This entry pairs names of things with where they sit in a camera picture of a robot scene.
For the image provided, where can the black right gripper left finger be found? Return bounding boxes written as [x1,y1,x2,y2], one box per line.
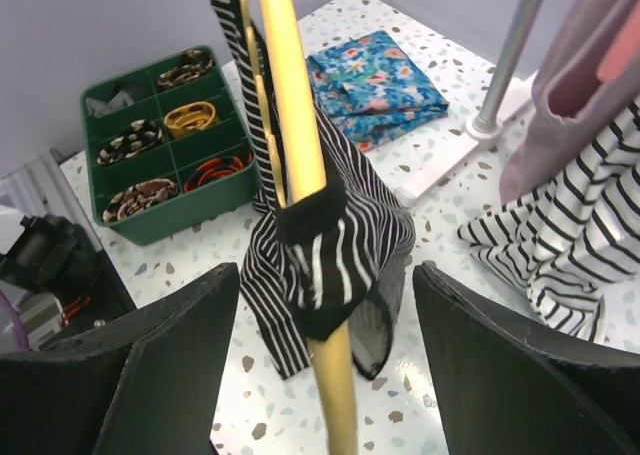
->
[1,263,239,454]

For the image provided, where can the green compartment tray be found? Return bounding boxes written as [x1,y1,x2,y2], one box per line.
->
[80,46,259,246]

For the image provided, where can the grey cloth in tray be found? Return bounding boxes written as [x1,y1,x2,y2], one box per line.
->
[84,81,150,118]

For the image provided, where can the spotted black rolled belt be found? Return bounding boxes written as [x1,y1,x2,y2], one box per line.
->
[96,119,164,167]

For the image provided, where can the yellow rolled belt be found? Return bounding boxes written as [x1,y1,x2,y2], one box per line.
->
[163,101,218,140]

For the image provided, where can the pink tank top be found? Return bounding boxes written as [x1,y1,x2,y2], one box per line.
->
[499,0,639,204]

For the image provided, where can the white clothes rack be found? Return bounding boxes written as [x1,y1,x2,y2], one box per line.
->
[396,0,543,208]

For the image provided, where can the yellow hanger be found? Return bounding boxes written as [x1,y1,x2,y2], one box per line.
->
[239,0,358,454]

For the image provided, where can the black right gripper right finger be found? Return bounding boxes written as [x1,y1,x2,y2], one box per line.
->
[413,264,639,455]

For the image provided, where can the orange black rolled belt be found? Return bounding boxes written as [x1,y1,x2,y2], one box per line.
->
[183,151,253,192]

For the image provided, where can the brown patterned rolled belt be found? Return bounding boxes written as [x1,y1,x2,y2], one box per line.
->
[102,178,179,223]

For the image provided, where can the leopard rolled belt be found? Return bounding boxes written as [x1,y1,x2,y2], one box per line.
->
[156,49,215,92]

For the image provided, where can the blue floral folded cloth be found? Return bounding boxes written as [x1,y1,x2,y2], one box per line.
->
[306,30,449,151]

